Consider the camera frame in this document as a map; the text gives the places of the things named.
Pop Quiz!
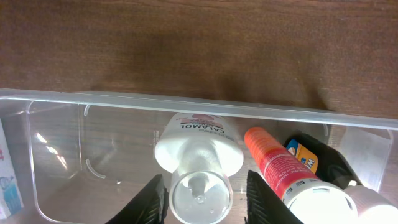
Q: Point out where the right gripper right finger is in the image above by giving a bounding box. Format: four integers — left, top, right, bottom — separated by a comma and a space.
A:
244, 170, 303, 224

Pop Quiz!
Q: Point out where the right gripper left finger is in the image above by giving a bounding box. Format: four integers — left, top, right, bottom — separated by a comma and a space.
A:
106, 174, 169, 224

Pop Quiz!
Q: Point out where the orange tube white cap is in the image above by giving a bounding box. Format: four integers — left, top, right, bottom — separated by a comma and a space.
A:
244, 127, 358, 224

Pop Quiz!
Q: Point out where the white lotion bottle clear cap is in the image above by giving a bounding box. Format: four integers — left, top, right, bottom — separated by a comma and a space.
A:
154, 113, 244, 223

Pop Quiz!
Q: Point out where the dark bottle white cap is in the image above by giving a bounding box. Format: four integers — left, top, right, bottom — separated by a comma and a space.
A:
284, 132, 397, 224

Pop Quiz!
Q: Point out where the white green medicine box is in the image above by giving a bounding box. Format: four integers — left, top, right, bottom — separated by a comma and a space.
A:
0, 123, 24, 220

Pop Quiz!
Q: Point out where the clear plastic container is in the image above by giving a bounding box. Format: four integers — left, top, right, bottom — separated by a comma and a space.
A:
1, 89, 397, 223

